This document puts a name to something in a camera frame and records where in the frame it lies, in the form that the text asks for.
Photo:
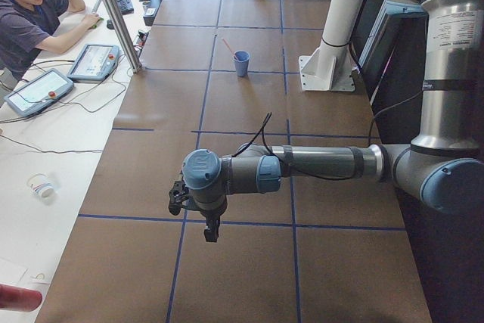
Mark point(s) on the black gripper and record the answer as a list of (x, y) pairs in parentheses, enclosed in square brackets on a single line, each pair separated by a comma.
[(212, 215)]

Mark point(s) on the blue ribbed plastic cup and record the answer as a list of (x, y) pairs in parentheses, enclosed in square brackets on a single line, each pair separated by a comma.
[(241, 63)]

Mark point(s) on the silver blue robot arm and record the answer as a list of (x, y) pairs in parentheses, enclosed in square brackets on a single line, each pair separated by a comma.
[(439, 166)]

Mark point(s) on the white paper cup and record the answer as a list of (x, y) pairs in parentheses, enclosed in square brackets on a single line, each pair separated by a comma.
[(41, 185)]

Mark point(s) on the far teach pendant tablet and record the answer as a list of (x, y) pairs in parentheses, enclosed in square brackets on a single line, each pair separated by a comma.
[(94, 63)]

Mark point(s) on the teach pendant tablet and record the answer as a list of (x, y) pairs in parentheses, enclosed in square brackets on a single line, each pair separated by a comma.
[(94, 63), (39, 93)]

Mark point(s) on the near teach pendant tablet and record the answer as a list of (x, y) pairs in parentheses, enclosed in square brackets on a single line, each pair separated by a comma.
[(39, 93)]

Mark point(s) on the red cylinder roll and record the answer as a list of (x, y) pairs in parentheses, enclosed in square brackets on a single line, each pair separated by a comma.
[(19, 299)]

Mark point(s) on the seated man in dark shirt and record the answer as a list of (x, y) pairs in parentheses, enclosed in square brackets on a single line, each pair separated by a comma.
[(28, 27)]

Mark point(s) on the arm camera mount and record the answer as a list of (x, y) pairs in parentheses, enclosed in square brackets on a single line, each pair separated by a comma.
[(178, 197)]

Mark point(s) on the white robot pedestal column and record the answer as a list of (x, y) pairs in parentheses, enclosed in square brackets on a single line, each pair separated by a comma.
[(328, 68)]

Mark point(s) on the aluminium frame post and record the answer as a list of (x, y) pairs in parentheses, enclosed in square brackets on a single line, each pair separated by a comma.
[(122, 34)]

